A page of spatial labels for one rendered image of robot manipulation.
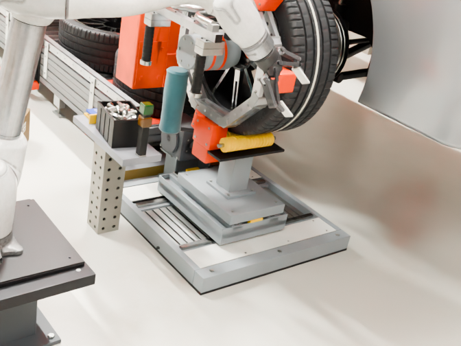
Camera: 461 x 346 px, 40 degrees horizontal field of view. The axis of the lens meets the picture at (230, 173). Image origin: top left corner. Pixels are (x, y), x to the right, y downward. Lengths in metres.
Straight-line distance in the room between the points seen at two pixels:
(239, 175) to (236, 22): 1.07
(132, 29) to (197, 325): 1.30
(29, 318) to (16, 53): 0.83
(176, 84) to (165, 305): 0.84
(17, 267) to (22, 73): 0.57
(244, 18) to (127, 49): 1.19
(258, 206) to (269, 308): 0.45
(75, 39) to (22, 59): 1.92
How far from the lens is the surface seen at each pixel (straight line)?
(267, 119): 2.38
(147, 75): 2.90
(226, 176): 2.73
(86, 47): 3.84
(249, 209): 2.65
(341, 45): 2.75
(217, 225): 2.61
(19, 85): 2.00
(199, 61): 2.18
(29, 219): 2.21
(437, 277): 3.05
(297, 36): 2.27
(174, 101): 2.52
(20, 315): 2.15
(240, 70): 2.52
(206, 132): 2.53
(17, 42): 1.96
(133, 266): 2.59
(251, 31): 1.80
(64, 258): 2.04
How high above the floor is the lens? 1.48
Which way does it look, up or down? 25 degrees down
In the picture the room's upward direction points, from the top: 11 degrees clockwise
